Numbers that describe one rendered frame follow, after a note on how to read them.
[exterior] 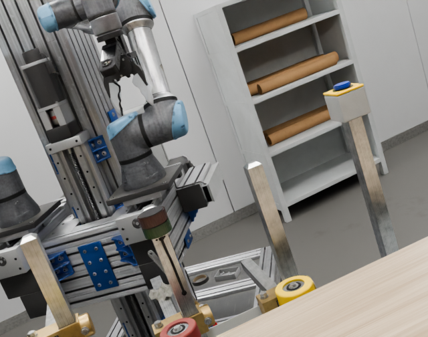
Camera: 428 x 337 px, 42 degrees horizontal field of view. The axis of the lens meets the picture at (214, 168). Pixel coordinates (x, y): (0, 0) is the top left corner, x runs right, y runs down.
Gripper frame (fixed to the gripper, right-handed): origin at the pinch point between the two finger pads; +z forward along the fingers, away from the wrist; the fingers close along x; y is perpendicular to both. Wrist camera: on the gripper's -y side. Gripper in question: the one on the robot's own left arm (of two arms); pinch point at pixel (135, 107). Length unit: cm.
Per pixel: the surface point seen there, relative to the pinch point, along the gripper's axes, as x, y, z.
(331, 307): -38, -48, 42
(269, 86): -14, 236, 38
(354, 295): -43, -45, 42
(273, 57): -19, 285, 25
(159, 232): -8.6, -38.7, 21.6
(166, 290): 4.0, -16.8, 45.0
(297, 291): -32, -40, 41
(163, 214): -10.1, -37.0, 18.8
